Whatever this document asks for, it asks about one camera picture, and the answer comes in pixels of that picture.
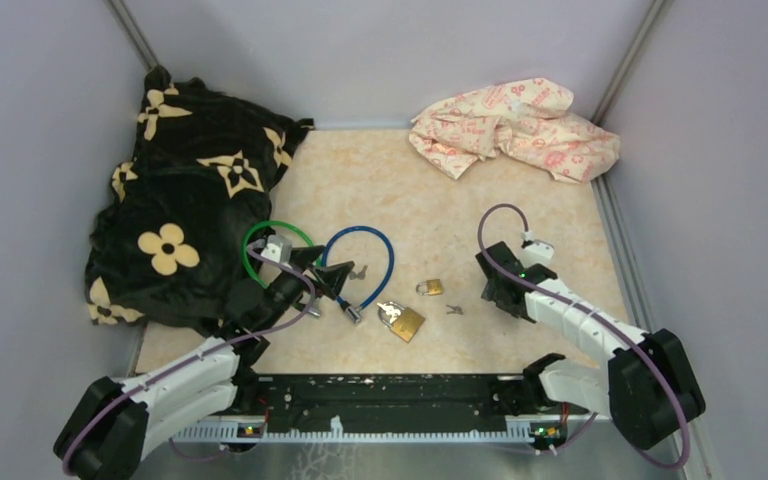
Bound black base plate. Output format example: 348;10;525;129
227;374;565;434

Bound aluminium frame rail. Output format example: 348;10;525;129
97;374;698;444

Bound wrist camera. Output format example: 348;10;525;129
260;234;293;265
519;230;555;267

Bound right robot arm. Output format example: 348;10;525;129
475;242;707;450

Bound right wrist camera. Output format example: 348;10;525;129
519;230;555;267

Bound green cable lock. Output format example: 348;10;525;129
242;219;324;319

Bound crumpled printed paper bag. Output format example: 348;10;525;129
408;78;621;184

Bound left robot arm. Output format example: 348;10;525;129
53;240;355;479

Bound black floral blanket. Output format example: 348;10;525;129
84;66;315;331

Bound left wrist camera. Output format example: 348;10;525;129
260;234;293;265

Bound small brass padlock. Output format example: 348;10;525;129
415;279;444;296

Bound large padlock keys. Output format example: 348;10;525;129
378;302;404;329

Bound large brass padlock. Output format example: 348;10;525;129
385;304;425;343

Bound blue lock keys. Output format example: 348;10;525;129
349;265;368;280

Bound small padlock keys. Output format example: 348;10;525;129
446;304;464;315

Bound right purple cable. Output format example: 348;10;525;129
476;203;693;472

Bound blue cable lock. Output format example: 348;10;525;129
322;224;396;326

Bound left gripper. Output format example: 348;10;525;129
259;245;353;331

